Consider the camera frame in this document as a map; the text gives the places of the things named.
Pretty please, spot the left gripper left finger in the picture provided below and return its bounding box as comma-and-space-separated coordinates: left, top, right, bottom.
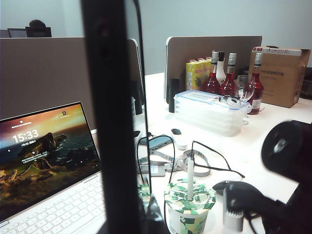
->
96, 218, 108, 234

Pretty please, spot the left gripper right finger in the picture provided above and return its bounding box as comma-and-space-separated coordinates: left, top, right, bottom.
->
140, 194, 171, 234

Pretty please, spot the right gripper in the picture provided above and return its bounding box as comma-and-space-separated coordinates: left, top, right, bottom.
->
260, 181, 312, 234

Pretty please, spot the black smartphone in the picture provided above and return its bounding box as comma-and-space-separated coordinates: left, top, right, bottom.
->
80, 0, 153, 234

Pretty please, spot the grey-brown desk partition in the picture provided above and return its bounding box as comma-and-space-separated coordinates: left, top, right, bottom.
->
165, 36, 263, 104
0, 37, 98, 124

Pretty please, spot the green printed drink cup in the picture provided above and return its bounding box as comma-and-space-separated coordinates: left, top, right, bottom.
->
163, 179, 217, 234

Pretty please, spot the white drinking straw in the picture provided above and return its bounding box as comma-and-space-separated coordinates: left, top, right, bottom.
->
186, 157, 195, 202

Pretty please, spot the blue-grey usb hub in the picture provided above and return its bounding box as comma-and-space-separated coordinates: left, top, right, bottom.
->
146, 135, 175, 151

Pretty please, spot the white remote black end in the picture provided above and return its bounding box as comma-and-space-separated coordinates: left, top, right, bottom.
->
170, 128, 188, 150

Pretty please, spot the white laptop landscape wallpaper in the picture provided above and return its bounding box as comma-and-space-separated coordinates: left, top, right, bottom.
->
0, 101, 108, 234

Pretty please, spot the clear plastic storage box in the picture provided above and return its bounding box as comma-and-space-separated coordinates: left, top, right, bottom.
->
173, 89, 252, 137

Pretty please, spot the red liquid glass bottle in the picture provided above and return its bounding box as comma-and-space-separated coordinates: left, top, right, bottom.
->
246, 52, 264, 115
219, 53, 237, 98
201, 51, 221, 95

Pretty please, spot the empty wine glass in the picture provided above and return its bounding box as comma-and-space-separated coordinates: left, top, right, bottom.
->
236, 75, 256, 125

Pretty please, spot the brown cardboard box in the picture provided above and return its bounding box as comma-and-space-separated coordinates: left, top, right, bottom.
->
248, 46, 312, 108

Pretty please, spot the yellow pineapple juice carton pack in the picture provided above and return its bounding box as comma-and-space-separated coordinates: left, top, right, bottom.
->
185, 57, 213, 91

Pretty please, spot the white bottle black cap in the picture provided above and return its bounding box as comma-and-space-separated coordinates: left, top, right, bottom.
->
215, 51, 227, 86

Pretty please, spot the black computer monitor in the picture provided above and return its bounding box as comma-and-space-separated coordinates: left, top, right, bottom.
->
25, 26, 53, 38

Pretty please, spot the dark-haired person head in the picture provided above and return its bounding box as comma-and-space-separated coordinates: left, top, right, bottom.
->
29, 19, 47, 28

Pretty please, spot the grey lanyard strap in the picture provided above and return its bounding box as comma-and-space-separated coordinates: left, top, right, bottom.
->
140, 150, 212, 177

